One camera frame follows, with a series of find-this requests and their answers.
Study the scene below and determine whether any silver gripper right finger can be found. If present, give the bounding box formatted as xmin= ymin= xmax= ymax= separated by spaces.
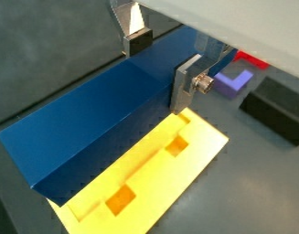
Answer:
xmin=169 ymin=32 xmax=233 ymax=114

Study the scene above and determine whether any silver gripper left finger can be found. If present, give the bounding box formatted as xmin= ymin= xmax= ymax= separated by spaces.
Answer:
xmin=109 ymin=0 xmax=152 ymax=58

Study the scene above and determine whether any purple three-pronged block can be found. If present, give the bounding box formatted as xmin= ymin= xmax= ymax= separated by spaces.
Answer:
xmin=213 ymin=69 xmax=252 ymax=99

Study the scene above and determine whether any black angle bracket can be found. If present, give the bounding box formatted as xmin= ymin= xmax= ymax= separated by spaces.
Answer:
xmin=239 ymin=77 xmax=299 ymax=146

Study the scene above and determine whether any yellow slotted board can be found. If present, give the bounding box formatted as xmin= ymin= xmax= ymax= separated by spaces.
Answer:
xmin=51 ymin=109 xmax=228 ymax=234

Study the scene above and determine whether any blue rectangular block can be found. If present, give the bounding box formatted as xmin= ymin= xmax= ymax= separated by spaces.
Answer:
xmin=0 ymin=25 xmax=239 ymax=207

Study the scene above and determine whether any red three-pronged block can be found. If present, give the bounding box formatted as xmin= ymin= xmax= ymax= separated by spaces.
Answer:
xmin=233 ymin=50 xmax=268 ymax=69

